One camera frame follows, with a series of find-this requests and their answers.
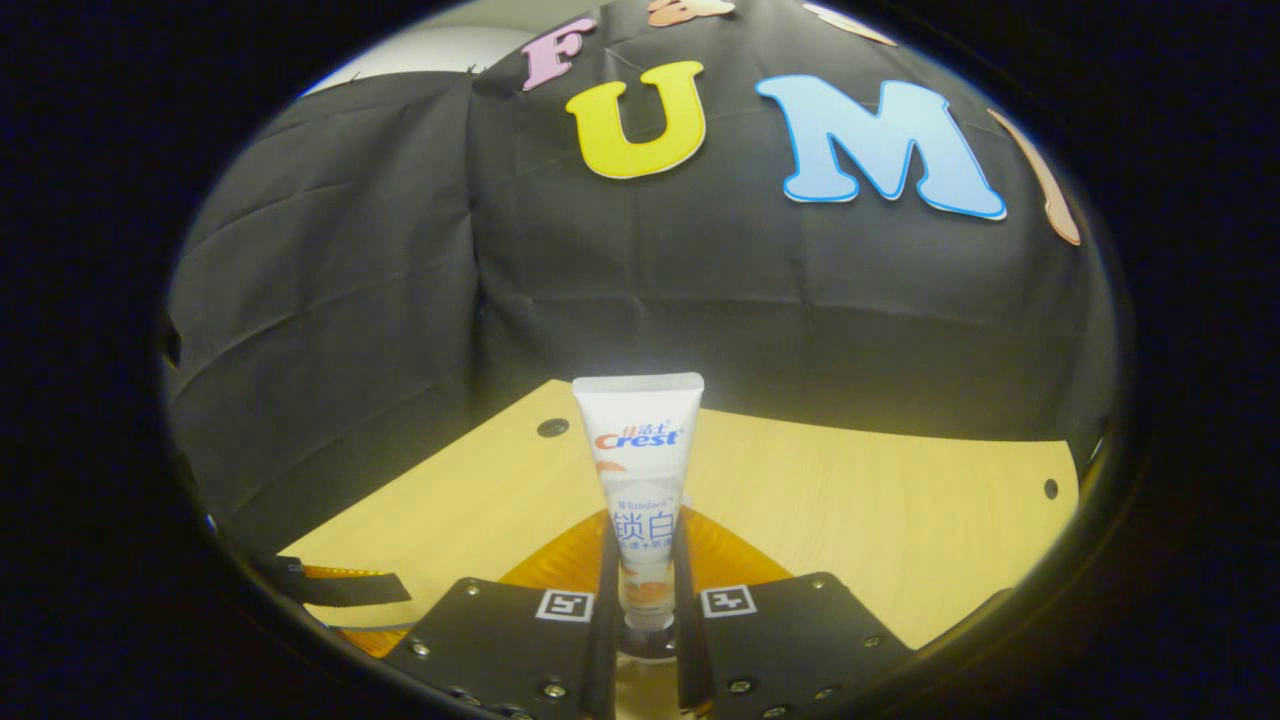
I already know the white toothpaste tube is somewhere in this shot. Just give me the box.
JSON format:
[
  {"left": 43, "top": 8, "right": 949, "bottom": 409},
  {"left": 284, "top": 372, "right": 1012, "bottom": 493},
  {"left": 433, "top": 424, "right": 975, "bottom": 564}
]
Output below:
[{"left": 572, "top": 372, "right": 705, "bottom": 633}]

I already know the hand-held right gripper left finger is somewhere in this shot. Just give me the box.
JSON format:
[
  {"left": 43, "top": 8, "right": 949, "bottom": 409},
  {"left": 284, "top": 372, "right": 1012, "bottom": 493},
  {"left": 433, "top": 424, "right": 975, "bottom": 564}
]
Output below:
[{"left": 385, "top": 505, "right": 621, "bottom": 720}]

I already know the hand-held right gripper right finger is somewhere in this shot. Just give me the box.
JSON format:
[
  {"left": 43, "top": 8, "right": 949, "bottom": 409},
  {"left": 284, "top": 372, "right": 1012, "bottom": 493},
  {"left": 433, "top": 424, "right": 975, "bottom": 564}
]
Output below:
[{"left": 675, "top": 505, "right": 913, "bottom": 720}]

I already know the wooden desktop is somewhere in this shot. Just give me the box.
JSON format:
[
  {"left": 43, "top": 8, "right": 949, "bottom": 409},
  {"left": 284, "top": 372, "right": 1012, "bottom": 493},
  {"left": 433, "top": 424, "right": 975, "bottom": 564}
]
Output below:
[{"left": 280, "top": 378, "right": 1083, "bottom": 720}]

